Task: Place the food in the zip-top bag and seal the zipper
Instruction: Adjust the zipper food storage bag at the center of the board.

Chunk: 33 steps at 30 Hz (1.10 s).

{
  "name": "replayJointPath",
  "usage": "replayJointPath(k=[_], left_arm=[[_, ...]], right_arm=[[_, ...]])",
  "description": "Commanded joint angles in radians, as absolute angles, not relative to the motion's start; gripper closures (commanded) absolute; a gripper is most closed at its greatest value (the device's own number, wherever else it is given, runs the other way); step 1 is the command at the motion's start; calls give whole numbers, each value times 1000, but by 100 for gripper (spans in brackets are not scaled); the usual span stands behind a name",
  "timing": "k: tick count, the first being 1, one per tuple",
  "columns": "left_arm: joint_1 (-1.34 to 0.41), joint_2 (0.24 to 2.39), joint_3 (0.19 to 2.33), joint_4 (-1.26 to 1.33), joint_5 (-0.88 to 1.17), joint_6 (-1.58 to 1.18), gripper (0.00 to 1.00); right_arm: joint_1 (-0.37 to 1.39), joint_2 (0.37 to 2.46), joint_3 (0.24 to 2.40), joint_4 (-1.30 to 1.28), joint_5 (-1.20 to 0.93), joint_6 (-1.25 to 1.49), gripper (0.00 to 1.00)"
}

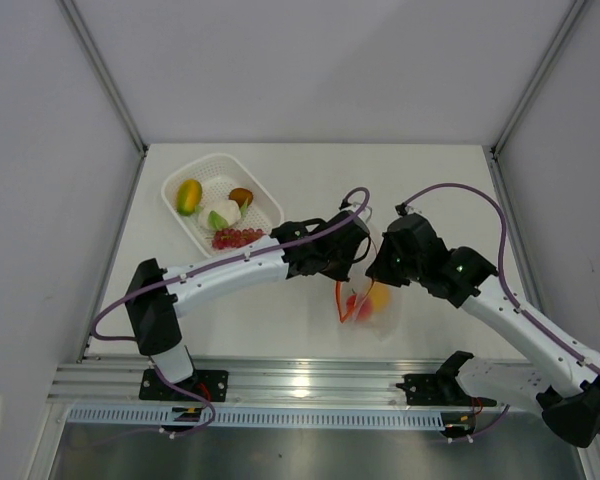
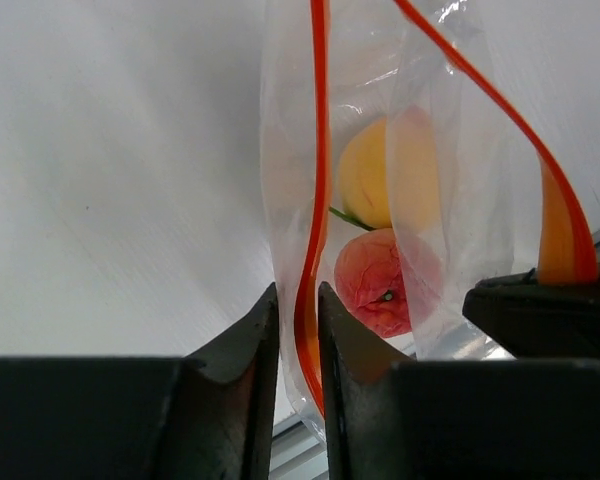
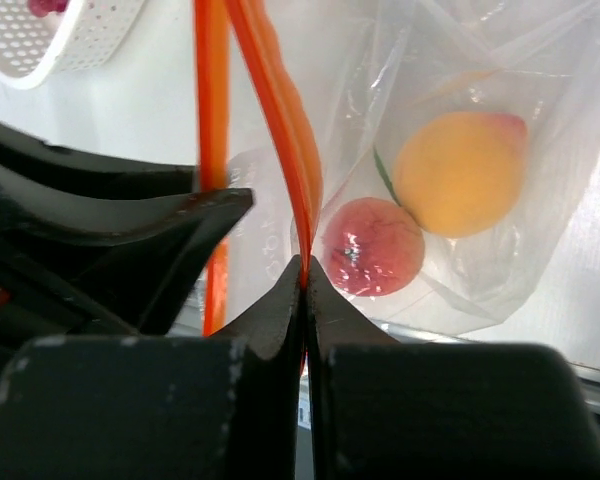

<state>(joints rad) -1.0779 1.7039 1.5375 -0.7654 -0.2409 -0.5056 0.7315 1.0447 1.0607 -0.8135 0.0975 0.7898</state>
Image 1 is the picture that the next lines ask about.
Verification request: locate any red orange peach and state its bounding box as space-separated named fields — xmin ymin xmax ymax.
xmin=343 ymin=294 xmax=374 ymax=323

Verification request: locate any aluminium mounting rail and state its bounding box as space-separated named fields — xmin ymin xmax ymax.
xmin=47 ymin=355 xmax=442 ymax=409

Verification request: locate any red grape bunch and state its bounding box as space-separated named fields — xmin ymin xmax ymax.
xmin=211 ymin=228 xmax=265 ymax=250

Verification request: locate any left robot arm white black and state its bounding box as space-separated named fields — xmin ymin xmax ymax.
xmin=124 ymin=206 xmax=372 ymax=400

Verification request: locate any white cauliflower with leaves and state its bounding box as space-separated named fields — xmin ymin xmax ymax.
xmin=198 ymin=199 xmax=242 ymax=231

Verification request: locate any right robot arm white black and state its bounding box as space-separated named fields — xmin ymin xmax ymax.
xmin=366 ymin=213 xmax=600 ymax=448

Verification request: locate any white slotted cable duct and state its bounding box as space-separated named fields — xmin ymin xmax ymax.
xmin=66 ymin=404 xmax=472 ymax=431

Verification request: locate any green yellow mango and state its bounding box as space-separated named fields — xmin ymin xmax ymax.
xmin=176 ymin=179 xmax=202 ymax=216

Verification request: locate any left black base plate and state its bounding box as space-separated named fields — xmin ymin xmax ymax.
xmin=138 ymin=369 xmax=229 ymax=402

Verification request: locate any clear zip top bag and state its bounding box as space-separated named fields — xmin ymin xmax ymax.
xmin=334 ymin=207 xmax=401 ymax=341

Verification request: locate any orange fruit with leaf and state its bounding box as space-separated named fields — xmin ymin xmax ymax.
xmin=368 ymin=283 xmax=391 ymax=313

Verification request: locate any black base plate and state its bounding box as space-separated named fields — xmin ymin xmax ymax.
xmin=395 ymin=373 xmax=465 ymax=406
xmin=138 ymin=369 xmax=229 ymax=402

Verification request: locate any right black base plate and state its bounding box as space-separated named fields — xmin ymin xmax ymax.
xmin=395 ymin=373 xmax=465 ymax=406

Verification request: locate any white perforated plastic basket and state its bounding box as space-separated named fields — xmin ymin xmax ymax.
xmin=161 ymin=153 xmax=285 ymax=257

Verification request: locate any brown kiwi fruit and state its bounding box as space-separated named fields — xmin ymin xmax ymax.
xmin=228 ymin=188 xmax=254 ymax=207

